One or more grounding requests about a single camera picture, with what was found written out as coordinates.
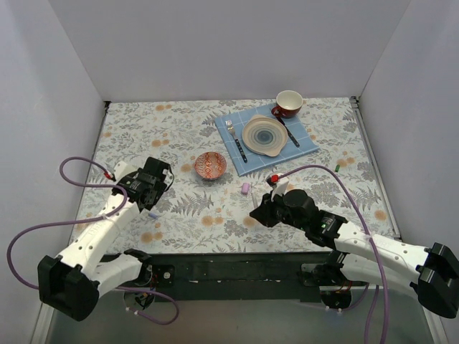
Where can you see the red cup white inside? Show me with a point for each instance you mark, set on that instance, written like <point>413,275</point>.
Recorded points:
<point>288,104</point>

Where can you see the beige plate with blue rings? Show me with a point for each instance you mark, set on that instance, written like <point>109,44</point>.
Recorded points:
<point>265,136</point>

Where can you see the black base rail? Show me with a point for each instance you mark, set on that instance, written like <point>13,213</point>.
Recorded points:
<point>306,277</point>

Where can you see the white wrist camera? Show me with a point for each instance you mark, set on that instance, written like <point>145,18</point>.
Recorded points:
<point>121,169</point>
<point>278,183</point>

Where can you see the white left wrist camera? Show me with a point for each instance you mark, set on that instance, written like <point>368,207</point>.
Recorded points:
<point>121,169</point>

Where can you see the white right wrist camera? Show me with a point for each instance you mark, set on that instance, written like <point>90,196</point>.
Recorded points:
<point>278,183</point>

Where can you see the purple pen cap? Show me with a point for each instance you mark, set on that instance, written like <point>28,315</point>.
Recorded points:
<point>245,188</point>

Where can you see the red patterned small bowl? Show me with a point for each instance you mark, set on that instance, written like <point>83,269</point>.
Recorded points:
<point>210,165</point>

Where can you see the white marker pen blue tip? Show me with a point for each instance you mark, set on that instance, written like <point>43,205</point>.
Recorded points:
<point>254,200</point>

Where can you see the floral tablecloth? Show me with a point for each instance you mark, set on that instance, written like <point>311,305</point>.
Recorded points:
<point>198,216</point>

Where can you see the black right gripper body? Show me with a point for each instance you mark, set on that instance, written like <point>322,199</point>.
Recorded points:
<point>269,208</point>

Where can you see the blue checked cloth napkin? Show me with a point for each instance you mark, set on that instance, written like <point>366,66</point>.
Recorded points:
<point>257,161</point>

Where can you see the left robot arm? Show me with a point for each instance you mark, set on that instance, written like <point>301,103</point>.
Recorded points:
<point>74,280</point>

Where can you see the fork with dark handle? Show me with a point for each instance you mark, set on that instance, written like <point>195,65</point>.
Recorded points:
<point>232,132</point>

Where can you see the knife with dark handle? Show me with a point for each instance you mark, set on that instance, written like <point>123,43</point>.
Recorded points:
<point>290,135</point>

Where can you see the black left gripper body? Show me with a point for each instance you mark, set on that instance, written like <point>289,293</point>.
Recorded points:
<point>151,196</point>

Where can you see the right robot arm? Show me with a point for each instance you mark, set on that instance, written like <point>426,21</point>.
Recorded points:
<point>430,273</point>

